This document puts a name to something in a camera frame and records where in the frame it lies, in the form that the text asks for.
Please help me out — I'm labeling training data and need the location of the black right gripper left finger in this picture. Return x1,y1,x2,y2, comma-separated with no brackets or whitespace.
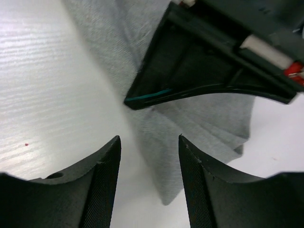
0,136,121,228

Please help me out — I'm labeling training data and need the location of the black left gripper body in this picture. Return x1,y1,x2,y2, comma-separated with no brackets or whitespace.
179,0,304,92

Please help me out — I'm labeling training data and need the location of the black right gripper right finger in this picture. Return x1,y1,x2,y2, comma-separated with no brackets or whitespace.
179,136,304,228

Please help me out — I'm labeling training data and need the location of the grey cloth napkin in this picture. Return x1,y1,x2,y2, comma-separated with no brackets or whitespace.
64,0,255,205

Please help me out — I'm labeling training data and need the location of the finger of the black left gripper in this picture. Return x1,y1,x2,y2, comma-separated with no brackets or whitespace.
124,2,297,110

